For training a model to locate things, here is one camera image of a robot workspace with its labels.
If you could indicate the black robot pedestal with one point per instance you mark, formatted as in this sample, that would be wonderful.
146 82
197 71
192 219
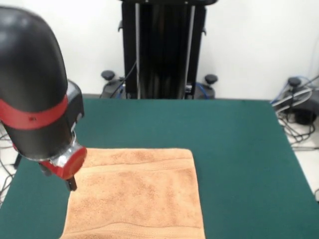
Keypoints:
162 49

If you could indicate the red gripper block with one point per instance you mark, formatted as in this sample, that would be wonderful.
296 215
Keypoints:
74 161

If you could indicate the grey stand base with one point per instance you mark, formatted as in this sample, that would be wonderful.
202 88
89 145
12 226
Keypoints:
302 109

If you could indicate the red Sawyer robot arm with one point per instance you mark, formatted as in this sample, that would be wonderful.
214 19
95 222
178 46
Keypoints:
30 74

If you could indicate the tan terry towel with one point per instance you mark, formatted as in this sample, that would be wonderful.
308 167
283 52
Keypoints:
137 194

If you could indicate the dark green table cloth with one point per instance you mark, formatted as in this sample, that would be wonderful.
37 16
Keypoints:
236 161

